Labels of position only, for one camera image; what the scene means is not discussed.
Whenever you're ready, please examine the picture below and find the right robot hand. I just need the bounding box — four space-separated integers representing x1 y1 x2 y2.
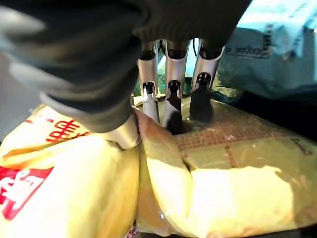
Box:
0 0 252 150

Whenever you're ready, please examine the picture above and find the yellow snack bag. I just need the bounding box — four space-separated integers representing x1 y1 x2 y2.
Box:
0 94 317 238

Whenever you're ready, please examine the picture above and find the light blue snack bag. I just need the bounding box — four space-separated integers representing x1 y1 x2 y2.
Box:
186 0 317 100

